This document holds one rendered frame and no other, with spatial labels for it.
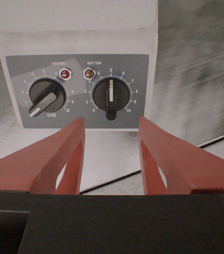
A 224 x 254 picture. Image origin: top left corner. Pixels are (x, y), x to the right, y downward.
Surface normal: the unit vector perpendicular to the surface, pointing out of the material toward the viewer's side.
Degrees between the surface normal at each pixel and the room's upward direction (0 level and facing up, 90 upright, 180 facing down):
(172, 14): 0
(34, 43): 30
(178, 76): 0
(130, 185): 0
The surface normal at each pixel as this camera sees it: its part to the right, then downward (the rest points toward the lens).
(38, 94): 0.00, 0.58
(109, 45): 0.00, 0.09
